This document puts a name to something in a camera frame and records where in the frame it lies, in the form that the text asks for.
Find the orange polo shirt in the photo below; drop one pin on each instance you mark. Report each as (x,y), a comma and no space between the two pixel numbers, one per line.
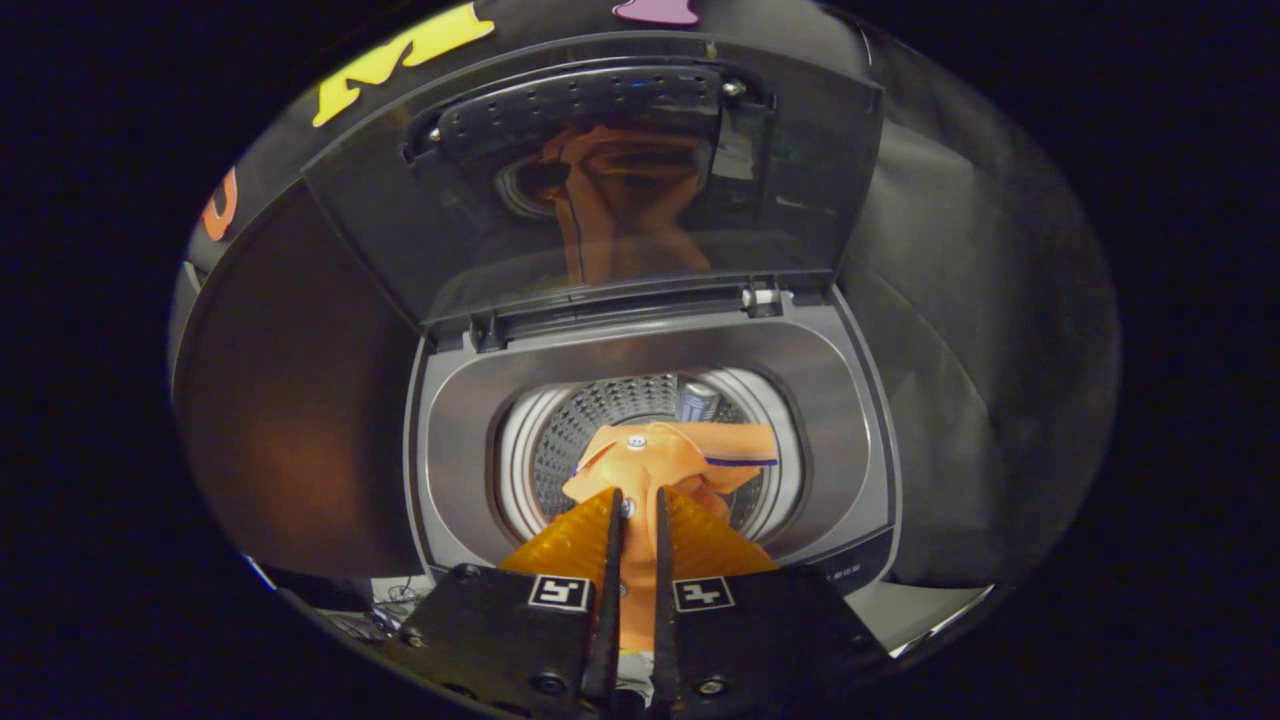
(650,460)

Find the dark transparent washing machine lid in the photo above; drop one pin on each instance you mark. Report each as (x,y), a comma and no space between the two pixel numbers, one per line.
(780,200)

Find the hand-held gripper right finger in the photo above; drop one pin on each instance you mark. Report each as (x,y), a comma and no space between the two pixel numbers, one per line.
(664,620)

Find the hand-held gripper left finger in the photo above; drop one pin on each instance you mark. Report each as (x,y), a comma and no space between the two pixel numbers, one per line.
(608,620)

